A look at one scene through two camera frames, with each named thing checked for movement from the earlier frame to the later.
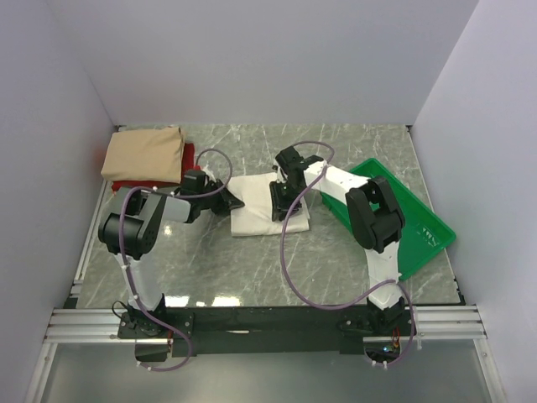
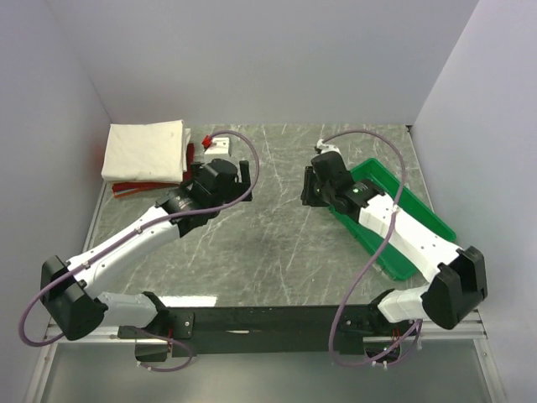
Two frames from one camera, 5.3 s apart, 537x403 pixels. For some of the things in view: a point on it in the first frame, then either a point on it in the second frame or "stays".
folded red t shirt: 188,164 stays
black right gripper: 279,207 to 307,196
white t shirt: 254,218 to 154,153
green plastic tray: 425,232 stays
